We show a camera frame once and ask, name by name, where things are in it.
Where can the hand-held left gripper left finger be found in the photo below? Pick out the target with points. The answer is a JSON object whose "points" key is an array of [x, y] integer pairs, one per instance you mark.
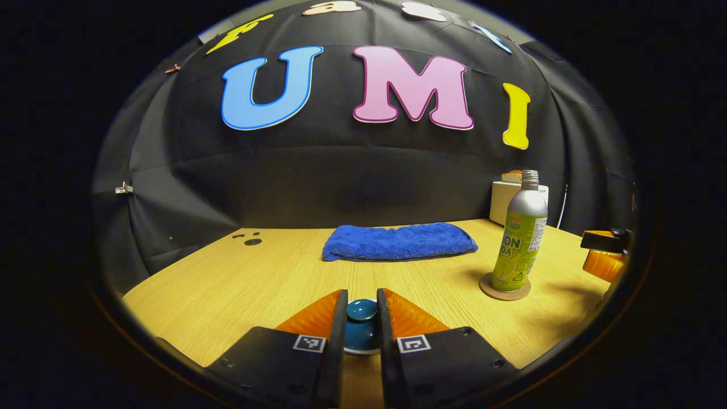
{"points": [[335, 352]]}

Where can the red clip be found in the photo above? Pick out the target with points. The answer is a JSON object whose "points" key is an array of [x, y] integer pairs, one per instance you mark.
{"points": [[172, 69]]}

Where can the round cork coaster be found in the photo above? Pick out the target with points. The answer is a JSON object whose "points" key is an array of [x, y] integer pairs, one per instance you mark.
{"points": [[494, 292]]}

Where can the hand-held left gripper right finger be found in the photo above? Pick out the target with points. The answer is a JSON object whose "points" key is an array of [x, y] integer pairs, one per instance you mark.
{"points": [[387, 352]]}

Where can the toast slices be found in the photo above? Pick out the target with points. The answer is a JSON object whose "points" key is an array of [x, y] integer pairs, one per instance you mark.
{"points": [[511, 176]]}

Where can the black backdrop cloth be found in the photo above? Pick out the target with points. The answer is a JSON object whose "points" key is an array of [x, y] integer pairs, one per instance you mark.
{"points": [[341, 170]]}

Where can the blue folded towel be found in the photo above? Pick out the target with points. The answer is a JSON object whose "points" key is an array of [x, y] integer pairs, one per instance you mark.
{"points": [[397, 241]]}

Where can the silver green water bottle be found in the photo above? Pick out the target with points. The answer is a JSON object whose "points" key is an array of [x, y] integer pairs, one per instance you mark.
{"points": [[525, 227]]}

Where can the teal and white teacup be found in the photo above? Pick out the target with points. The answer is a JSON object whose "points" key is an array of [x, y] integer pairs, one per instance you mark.
{"points": [[363, 352]]}

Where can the white toaster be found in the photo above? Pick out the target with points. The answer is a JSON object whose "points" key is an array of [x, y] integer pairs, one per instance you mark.
{"points": [[502, 201]]}

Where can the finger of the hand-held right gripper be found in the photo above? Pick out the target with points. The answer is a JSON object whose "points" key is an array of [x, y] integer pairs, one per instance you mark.
{"points": [[605, 265], [602, 241]]}

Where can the silver metal clip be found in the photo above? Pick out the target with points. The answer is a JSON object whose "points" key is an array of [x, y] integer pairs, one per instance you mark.
{"points": [[124, 188]]}

